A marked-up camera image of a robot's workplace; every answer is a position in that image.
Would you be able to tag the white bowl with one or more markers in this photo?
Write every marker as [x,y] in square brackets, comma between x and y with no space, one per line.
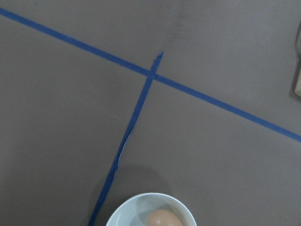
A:
[135,210]

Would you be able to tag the brown egg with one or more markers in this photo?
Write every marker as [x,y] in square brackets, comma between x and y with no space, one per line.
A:
[163,218]

